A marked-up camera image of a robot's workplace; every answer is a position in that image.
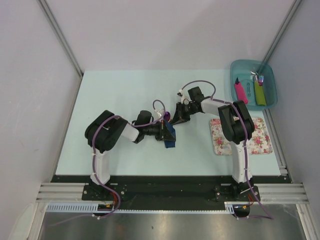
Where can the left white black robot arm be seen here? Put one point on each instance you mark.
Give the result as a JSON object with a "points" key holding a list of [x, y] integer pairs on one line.
{"points": [[104, 132]]}

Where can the floral cloth mat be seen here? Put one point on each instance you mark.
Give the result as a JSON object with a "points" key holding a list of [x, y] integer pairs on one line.
{"points": [[259, 144]]}

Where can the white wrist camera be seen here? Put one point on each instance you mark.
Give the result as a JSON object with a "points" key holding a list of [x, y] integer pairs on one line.
{"points": [[160, 113], [184, 99]]}

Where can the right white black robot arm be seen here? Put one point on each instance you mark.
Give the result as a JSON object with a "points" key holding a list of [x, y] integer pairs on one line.
{"points": [[237, 127]]}

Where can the aluminium rail frame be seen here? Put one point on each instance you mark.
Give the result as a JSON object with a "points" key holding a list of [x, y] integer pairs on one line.
{"points": [[282, 214]]}

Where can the dark blue paper napkin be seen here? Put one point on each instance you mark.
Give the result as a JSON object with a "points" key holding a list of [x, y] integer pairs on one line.
{"points": [[169, 144]]}

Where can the green rolled napkin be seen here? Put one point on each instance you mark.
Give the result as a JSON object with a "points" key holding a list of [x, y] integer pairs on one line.
{"points": [[259, 94]]}

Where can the teal plastic bin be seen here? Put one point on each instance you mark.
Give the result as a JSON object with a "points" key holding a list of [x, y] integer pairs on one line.
{"points": [[246, 71]]}

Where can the purple spoon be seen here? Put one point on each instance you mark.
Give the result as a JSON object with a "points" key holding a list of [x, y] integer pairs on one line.
{"points": [[167, 116]]}

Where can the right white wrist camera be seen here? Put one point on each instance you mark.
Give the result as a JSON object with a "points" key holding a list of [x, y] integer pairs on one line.
{"points": [[184, 99]]}

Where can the iridescent fork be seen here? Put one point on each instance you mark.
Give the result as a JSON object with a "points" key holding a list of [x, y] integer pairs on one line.
{"points": [[260, 80]]}

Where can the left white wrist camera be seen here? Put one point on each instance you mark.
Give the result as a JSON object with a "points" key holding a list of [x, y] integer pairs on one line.
{"points": [[160, 113]]}

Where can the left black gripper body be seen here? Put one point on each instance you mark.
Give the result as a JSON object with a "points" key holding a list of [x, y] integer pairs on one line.
{"points": [[151, 130]]}

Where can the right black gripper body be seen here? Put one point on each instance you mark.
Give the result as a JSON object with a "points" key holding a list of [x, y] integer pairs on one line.
{"points": [[188, 110]]}

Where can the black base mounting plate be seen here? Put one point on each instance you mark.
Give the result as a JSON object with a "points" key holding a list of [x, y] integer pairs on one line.
{"points": [[167, 193]]}

